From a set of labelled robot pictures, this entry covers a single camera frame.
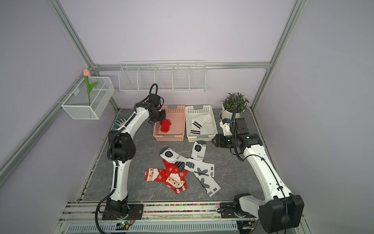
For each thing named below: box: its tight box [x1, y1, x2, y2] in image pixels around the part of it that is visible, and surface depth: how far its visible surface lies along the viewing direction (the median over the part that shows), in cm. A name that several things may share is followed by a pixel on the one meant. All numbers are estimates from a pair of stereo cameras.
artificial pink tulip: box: [83, 68, 99, 106], surface depth 87 cm
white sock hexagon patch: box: [159, 147, 215, 177], surface depth 90 cm
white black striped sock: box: [190, 113, 212, 136], surface depth 111 cm
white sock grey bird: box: [196, 175, 222, 197], surface depth 84 cm
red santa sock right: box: [162, 158, 189, 195], surface depth 86 cm
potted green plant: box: [219, 92, 250, 121], surface depth 102 cm
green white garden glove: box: [113, 116, 129, 131], surface depth 113 cm
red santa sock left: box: [144, 168, 167, 183], surface depth 87 cm
